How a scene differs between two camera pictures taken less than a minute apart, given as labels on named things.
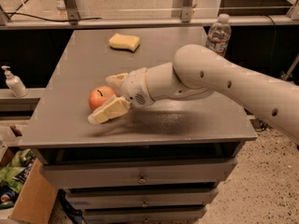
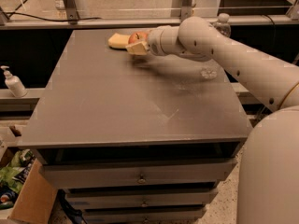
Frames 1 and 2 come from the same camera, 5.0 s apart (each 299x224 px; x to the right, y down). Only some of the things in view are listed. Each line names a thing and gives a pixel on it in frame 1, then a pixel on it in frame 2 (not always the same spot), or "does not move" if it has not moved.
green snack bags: x=14 y=176 does not move
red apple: x=99 y=94 -> x=137 y=37
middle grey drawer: x=141 y=197 does not move
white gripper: x=135 y=87 -> x=155 y=43
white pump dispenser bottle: x=14 y=83 does not move
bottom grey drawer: x=144 y=216 does not move
